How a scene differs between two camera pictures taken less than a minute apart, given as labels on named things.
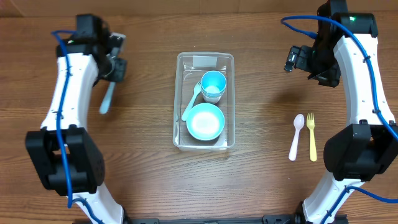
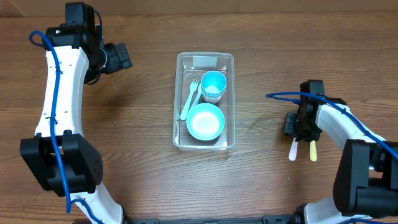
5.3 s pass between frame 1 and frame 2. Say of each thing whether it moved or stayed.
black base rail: stayed
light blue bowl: stayed
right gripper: moved
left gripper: moved
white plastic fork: moved
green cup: stayed
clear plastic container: stayed
